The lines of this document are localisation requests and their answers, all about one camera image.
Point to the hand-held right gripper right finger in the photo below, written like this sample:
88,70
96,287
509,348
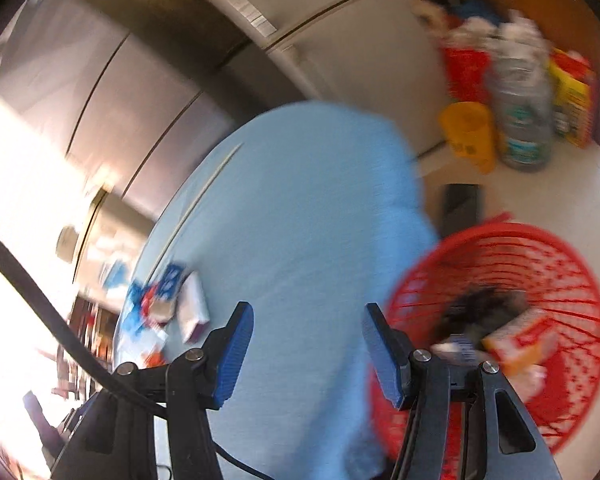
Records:
380,360

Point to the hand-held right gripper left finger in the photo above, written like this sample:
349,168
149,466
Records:
235,355

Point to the red plastic basket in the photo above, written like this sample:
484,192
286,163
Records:
570,310

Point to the small white box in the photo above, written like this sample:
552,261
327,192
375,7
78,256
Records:
192,310

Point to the white paper carton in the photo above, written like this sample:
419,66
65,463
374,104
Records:
457,347

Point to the crumpled plastic wrapper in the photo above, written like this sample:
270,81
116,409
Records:
140,340

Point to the blue white snack packet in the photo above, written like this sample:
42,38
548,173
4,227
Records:
167,280

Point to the black plastic bag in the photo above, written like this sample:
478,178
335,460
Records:
480,305

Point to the orange white packet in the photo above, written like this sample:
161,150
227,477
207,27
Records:
522,337

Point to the thin white stick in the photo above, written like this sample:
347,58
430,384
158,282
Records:
207,191

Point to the black rectangular device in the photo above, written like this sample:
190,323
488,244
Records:
460,205

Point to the yellow plastic cup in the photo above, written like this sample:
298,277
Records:
467,135

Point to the grey refrigerator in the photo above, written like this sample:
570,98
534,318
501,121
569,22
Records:
130,110

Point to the clear plastic jug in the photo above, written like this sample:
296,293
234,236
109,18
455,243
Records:
522,110

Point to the red bag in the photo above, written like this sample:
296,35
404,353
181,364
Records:
467,72

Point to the white refrigerator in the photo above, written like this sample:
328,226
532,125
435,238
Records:
360,50

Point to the yellow carton box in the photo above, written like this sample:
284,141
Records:
572,95

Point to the white crumpled bags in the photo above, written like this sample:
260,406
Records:
520,30

